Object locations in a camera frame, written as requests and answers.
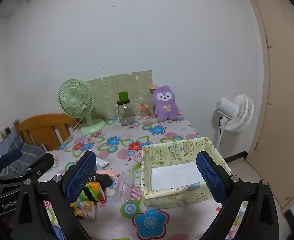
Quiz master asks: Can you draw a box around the purple plush bunny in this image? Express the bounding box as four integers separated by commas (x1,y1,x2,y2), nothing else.
149,84,179,122

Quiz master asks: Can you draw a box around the white fan cable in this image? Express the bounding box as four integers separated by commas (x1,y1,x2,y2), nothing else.
72,119,84,131

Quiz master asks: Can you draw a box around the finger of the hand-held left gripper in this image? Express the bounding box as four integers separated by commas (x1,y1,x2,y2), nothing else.
0,152,54,184
0,147,22,178

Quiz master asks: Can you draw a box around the grey plaid cloth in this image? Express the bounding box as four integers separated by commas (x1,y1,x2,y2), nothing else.
0,137,48,178

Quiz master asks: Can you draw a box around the glass jar with green lid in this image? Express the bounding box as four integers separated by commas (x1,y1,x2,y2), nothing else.
114,91,134,126

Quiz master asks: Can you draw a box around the clear plastic packet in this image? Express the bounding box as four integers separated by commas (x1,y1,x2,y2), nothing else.
114,171,141,203

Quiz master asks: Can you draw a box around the beige wooden door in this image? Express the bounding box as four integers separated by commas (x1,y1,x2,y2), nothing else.
242,0,294,213

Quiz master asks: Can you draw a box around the black soft bundle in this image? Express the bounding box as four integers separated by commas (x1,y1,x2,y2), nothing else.
93,172,115,189

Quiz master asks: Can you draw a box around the green desk fan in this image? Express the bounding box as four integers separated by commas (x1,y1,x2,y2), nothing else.
58,79,106,134

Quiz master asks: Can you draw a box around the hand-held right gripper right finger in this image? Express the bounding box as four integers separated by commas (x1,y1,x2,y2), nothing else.
196,151,280,240

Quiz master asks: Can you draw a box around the green patterned board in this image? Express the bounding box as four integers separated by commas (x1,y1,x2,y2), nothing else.
86,70,153,120

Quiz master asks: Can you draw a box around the bear print packet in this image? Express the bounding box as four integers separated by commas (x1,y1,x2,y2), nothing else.
71,200,97,220

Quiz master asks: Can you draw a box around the white rolled cloth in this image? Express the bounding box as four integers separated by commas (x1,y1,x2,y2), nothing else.
96,157,110,170

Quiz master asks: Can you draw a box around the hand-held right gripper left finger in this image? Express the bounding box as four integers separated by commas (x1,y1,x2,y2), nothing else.
12,151,97,240

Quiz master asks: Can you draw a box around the yellow cartoon print box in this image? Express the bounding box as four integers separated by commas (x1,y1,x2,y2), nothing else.
140,137,232,210

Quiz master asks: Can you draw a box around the black fan cable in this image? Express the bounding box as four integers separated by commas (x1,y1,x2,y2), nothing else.
218,116,225,148

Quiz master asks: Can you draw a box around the white standing fan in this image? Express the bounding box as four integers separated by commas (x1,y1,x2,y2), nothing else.
215,94,254,135

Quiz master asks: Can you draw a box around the green and orange packet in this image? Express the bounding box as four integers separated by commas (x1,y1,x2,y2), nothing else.
78,181,107,203

